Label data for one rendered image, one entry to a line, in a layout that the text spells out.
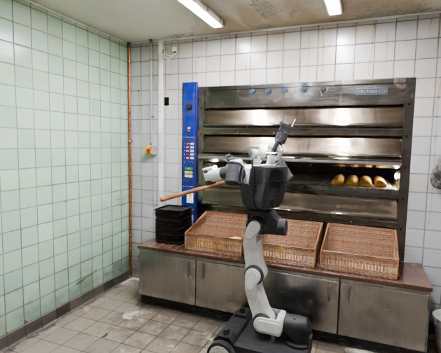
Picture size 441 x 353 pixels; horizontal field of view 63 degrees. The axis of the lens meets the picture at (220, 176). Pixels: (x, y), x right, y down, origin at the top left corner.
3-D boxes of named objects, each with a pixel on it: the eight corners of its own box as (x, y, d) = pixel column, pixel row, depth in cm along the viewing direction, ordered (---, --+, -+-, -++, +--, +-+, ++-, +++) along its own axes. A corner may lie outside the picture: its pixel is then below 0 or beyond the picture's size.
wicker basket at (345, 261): (325, 251, 324) (327, 222, 321) (395, 260, 302) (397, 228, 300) (318, 269, 280) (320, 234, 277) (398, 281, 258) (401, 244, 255)
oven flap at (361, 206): (203, 203, 367) (206, 185, 371) (396, 220, 301) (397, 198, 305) (201, 202, 363) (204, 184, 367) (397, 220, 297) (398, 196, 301)
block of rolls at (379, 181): (335, 178, 389) (335, 174, 388) (383, 181, 371) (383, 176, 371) (330, 184, 333) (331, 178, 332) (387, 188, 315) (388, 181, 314)
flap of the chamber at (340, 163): (197, 157, 349) (205, 161, 367) (402, 165, 283) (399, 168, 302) (197, 155, 349) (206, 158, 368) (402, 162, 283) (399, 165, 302)
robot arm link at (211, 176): (200, 188, 260) (221, 184, 244) (196, 170, 259) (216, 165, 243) (211, 183, 268) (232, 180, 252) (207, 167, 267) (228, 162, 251)
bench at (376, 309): (166, 284, 392) (166, 232, 386) (416, 330, 303) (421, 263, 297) (136, 305, 340) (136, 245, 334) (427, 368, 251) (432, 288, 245)
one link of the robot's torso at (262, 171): (294, 210, 248) (295, 159, 245) (255, 215, 230) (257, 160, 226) (266, 204, 273) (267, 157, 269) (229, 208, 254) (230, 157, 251)
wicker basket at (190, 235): (205, 236, 370) (205, 210, 367) (257, 243, 349) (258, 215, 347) (183, 248, 325) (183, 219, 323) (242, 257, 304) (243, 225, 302)
